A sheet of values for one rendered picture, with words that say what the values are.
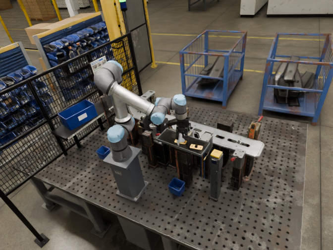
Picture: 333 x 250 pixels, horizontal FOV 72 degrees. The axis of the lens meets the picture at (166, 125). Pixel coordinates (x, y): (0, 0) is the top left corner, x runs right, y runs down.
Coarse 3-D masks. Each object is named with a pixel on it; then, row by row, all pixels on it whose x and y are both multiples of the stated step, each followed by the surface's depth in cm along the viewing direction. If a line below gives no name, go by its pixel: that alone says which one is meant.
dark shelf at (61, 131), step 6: (108, 96) 257; (108, 102) 247; (96, 108) 239; (102, 108) 238; (102, 114) 232; (90, 120) 223; (60, 126) 219; (78, 126) 216; (84, 126) 217; (54, 132) 213; (60, 132) 212; (66, 132) 211; (72, 132) 210; (66, 138) 204
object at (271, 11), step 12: (276, 0) 771; (288, 0) 756; (300, 0) 742; (312, 0) 729; (324, 0) 717; (276, 12) 790; (288, 12) 775; (300, 12) 761; (312, 12) 747; (324, 12) 733
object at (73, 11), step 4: (68, 0) 549; (72, 0) 545; (76, 0) 554; (68, 4) 556; (72, 4) 551; (76, 4) 556; (68, 8) 563; (72, 8) 558; (76, 8) 558; (72, 12) 564; (76, 12) 571
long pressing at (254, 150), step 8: (136, 112) 231; (168, 120) 214; (192, 128) 200; (200, 128) 199; (208, 128) 198; (216, 128) 197; (224, 136) 188; (232, 136) 186; (240, 136) 185; (216, 144) 182; (224, 144) 180; (232, 144) 179; (248, 144) 178; (256, 144) 176; (264, 144) 176; (248, 152) 171; (256, 152) 170
